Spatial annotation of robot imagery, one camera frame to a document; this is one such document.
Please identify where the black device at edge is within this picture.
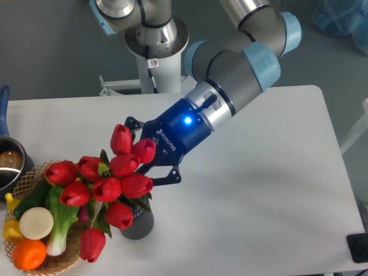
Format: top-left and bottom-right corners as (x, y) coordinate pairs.
(346, 233), (368, 263)

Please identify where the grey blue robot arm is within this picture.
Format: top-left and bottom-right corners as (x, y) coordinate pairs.
(90, 1), (301, 186)

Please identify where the blue plastic bag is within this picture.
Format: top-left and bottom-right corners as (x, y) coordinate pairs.
(312, 1), (367, 54)

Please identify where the yellow bell pepper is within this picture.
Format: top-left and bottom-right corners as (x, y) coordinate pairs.
(2, 218), (25, 244)

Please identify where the blue handled saucepan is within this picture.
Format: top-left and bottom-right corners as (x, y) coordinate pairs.
(1, 85), (34, 202)

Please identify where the white frame at right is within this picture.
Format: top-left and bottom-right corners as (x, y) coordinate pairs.
(339, 98), (367, 155)

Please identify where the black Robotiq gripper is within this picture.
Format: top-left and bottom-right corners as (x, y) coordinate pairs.
(124, 97), (214, 186)

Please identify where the orange fruit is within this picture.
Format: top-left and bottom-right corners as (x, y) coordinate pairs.
(12, 240), (47, 270)

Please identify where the dark grey ribbed vase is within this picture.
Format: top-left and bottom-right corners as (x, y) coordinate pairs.
(118, 195), (154, 240)

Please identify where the yellow squash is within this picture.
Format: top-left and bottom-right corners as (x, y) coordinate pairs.
(45, 173), (80, 187)

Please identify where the black pedestal cable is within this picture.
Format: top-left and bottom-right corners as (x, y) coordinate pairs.
(144, 44), (159, 94)

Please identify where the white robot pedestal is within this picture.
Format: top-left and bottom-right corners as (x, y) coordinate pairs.
(100, 15), (197, 96)

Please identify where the woven wicker basket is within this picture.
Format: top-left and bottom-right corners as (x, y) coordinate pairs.
(11, 160), (89, 275)

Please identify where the green cucumber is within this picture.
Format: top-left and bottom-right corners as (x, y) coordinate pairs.
(13, 178), (52, 220)

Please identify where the yellow banana tip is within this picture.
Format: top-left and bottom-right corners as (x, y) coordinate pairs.
(5, 193), (21, 213)

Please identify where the red tulip bouquet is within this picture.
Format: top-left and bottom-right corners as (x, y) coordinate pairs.
(44, 124), (156, 263)

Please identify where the green bok choy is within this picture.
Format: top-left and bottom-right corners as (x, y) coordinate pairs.
(47, 186), (79, 256)

